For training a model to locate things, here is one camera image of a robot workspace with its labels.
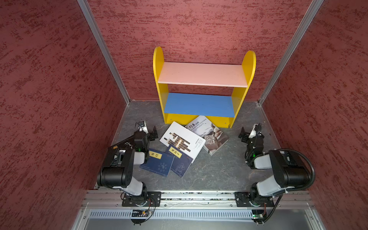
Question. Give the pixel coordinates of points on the green circuit board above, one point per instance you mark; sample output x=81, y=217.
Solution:
x=140, y=213
x=258, y=215

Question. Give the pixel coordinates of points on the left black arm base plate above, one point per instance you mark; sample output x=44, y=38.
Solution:
x=145, y=200

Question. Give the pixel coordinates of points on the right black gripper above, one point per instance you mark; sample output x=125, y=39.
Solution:
x=245, y=136

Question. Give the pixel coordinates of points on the heritage culture photo book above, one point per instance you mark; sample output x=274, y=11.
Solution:
x=213, y=136

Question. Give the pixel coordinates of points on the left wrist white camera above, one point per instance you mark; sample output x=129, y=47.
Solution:
x=142, y=126

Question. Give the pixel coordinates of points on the right dark blue booklet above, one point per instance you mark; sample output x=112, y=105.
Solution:
x=181, y=162

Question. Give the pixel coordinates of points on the left dark blue booklet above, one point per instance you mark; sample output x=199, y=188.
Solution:
x=158, y=162

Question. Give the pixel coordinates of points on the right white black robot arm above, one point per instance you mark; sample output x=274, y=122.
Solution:
x=292, y=170

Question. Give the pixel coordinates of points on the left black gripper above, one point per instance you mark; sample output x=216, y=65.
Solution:
x=151, y=134

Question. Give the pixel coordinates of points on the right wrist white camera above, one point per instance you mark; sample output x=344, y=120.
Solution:
x=256, y=131

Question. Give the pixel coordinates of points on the black book with gold letters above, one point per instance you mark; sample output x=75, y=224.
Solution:
x=128, y=143

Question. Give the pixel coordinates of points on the right corner aluminium profile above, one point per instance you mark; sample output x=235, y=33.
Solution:
x=297, y=37

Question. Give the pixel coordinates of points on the white book with brown blocks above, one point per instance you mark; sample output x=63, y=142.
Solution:
x=183, y=139

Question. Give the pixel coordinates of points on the slotted white cable duct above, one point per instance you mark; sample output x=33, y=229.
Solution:
x=187, y=214

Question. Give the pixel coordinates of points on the corner aluminium profile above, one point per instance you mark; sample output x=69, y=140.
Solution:
x=88, y=14
x=297, y=37

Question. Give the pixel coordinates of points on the wrist white camera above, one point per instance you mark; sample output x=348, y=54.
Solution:
x=256, y=131
x=142, y=126

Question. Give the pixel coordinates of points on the left green circuit board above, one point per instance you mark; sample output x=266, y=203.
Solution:
x=140, y=213

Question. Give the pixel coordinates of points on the yellow pink blue bookshelf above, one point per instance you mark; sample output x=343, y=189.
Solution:
x=182, y=108

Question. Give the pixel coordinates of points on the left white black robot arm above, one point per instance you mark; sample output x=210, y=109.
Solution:
x=117, y=169

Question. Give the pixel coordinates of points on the aluminium mounting rail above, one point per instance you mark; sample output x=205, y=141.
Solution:
x=191, y=199

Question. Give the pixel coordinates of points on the right green circuit board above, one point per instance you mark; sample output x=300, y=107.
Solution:
x=258, y=215

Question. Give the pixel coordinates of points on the dark blue booklet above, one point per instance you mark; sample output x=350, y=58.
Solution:
x=158, y=162
x=181, y=162

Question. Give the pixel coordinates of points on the left corner aluminium profile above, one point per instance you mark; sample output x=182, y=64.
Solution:
x=88, y=14

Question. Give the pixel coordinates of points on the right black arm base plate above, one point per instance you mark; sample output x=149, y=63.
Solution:
x=246, y=199

